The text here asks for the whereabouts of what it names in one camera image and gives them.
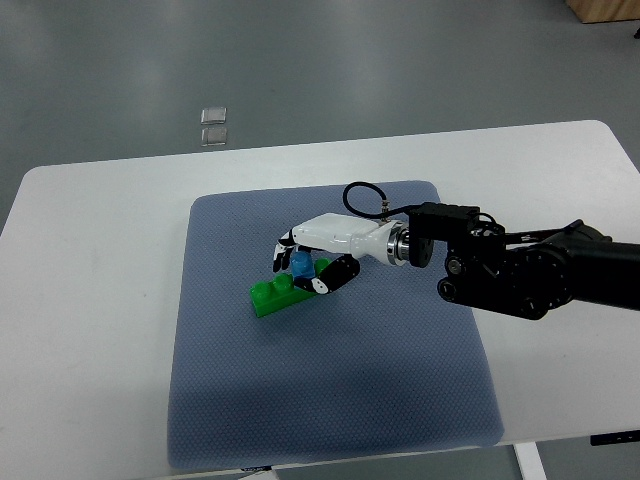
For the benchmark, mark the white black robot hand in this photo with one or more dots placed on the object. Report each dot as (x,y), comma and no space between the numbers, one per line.
(349,238)

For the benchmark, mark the small blue block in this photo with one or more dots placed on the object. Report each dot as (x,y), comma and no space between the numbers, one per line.
(302,265)

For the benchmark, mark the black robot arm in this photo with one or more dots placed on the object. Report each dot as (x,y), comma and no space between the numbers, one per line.
(524,274)

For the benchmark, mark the long green block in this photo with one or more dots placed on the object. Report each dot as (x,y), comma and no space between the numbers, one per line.
(280,292)

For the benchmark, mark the blue grey mat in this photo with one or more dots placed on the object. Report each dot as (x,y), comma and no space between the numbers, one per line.
(383,365)

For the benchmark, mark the lower metal floor plate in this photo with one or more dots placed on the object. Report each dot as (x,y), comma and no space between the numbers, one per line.
(214,136)

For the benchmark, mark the metal floor plate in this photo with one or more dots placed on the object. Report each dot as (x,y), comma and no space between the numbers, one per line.
(213,115)
(214,136)

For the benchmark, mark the upper metal floor plate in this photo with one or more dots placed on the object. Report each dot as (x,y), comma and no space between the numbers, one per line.
(213,115)

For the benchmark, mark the white table leg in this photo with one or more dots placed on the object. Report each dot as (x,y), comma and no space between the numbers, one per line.
(529,461)

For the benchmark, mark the wooden box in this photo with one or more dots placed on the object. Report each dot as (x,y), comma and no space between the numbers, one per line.
(603,11)

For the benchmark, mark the black table control panel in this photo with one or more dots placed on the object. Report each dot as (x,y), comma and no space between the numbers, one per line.
(615,438)

